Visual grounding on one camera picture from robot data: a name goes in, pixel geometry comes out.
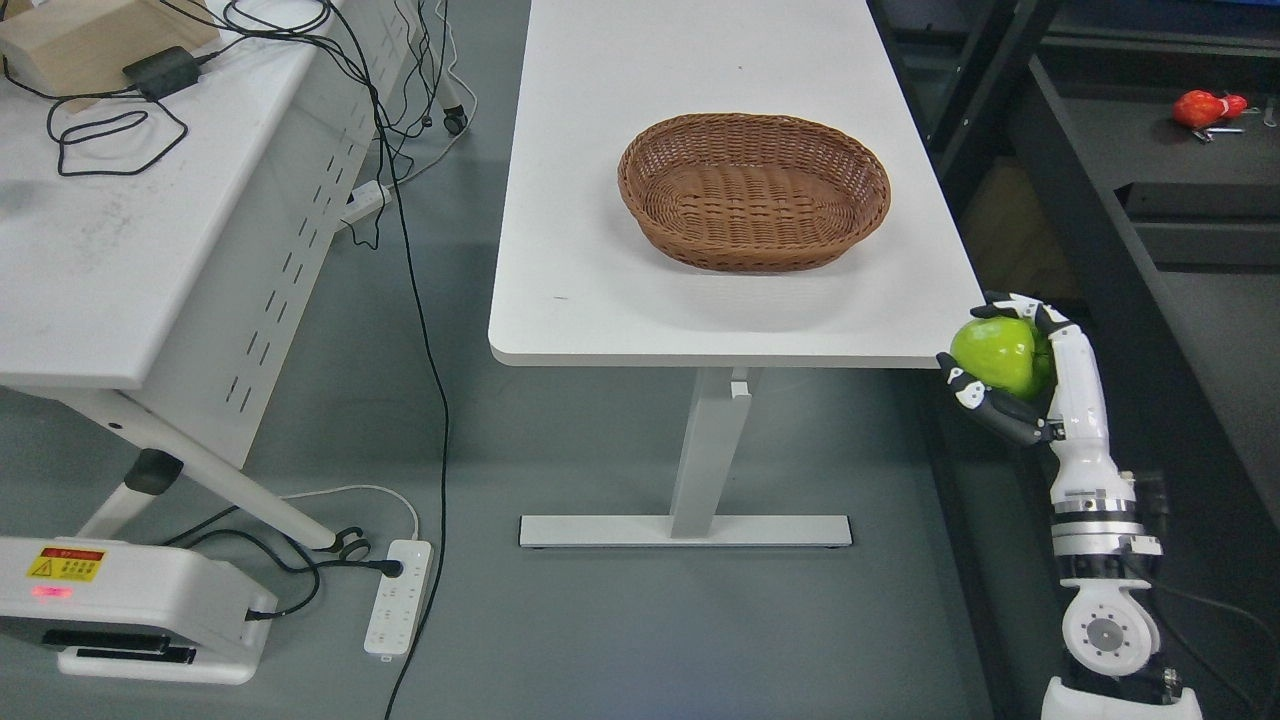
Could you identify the wooden block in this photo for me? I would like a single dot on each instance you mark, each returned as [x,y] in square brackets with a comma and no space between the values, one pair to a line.
[65,48]

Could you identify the black power adapter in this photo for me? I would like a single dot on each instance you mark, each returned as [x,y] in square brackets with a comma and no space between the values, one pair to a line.
[164,73]

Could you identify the white floor device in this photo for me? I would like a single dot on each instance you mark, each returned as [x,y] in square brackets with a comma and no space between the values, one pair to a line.
[134,611]

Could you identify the white power strip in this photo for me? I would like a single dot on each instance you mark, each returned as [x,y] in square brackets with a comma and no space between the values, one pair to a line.
[398,602]
[365,199]

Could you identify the brown wicker basket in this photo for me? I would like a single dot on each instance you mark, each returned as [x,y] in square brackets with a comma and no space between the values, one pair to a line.
[752,193]

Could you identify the white perforated desk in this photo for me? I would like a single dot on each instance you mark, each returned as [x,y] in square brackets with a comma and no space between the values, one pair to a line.
[153,280]

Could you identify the red toy on shelf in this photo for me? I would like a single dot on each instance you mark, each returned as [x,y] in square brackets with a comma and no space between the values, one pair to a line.
[1198,109]

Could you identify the green apple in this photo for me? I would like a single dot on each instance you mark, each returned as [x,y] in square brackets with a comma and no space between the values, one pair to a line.
[1005,353]

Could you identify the white table with leg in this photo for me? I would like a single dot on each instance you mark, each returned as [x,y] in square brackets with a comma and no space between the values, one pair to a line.
[577,284]

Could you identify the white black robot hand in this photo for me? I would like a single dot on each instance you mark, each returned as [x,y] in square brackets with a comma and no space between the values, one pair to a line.
[1069,416]

